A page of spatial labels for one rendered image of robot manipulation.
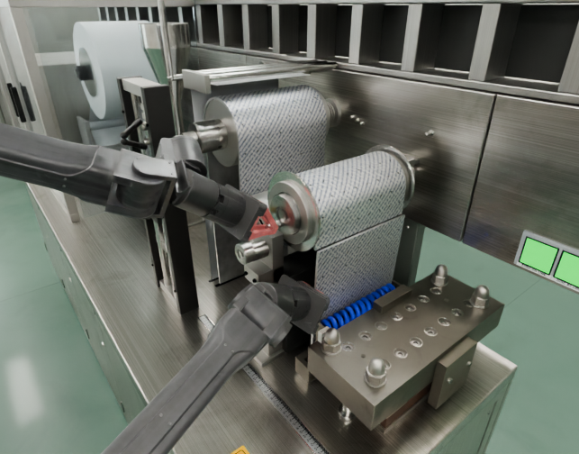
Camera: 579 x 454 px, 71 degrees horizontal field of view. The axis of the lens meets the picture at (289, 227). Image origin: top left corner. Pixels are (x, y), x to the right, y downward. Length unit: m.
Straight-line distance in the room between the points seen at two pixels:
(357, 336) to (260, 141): 0.43
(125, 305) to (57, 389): 1.22
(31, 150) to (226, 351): 0.33
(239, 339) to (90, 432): 1.61
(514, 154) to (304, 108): 0.42
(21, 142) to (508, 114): 0.73
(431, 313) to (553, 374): 1.62
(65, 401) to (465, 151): 1.96
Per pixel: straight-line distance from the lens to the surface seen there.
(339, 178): 0.73
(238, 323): 0.52
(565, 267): 0.83
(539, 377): 2.41
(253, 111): 0.86
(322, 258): 0.72
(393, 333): 0.82
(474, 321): 0.90
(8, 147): 0.58
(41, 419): 2.22
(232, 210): 0.62
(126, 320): 1.09
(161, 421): 0.45
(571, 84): 0.78
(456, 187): 0.88
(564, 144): 0.78
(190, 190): 0.58
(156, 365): 0.96
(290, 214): 0.69
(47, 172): 0.57
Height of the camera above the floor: 1.57
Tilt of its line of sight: 29 degrees down
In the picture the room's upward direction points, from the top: straight up
